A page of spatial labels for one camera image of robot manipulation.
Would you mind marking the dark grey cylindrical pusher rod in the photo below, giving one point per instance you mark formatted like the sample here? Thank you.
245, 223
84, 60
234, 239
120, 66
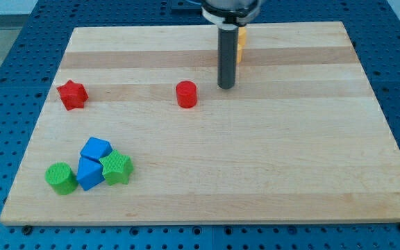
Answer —
227, 58

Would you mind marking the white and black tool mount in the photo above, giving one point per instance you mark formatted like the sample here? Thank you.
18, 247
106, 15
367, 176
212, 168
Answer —
231, 13

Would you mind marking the red star block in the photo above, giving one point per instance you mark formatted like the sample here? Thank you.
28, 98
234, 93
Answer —
73, 95

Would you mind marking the green star block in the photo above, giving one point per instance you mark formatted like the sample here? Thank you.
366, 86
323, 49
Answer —
117, 168

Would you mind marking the yellow block lower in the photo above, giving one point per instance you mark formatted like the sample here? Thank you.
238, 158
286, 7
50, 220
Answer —
239, 53

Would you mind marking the yellow block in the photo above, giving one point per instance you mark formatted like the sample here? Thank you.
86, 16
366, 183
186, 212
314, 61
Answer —
242, 36
239, 53

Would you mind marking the yellow block upper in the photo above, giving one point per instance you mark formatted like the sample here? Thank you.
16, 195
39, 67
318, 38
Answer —
242, 36

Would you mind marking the red cylinder block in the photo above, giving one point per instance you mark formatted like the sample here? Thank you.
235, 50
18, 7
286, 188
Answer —
186, 94

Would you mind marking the wooden board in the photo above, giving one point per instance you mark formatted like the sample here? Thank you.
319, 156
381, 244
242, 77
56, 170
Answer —
299, 139

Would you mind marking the blue cube block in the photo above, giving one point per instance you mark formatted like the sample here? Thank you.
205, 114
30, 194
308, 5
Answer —
95, 149

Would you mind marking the blue triangular block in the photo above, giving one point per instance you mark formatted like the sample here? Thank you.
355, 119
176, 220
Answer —
89, 173

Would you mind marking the green cylinder block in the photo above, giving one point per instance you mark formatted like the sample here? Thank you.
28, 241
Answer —
61, 178

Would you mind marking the black screw left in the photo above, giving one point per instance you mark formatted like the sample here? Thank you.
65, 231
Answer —
27, 230

